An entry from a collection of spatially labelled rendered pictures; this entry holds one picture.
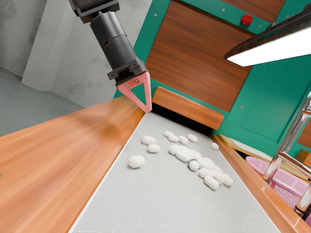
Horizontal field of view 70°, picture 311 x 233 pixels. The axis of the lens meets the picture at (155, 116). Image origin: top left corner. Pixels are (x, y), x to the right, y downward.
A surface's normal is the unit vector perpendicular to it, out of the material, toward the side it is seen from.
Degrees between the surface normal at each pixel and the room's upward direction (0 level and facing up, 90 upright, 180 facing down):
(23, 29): 90
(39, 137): 0
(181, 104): 90
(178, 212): 0
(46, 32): 90
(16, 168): 0
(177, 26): 90
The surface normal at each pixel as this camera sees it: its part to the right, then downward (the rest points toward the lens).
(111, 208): 0.39, -0.90
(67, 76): -0.18, 0.10
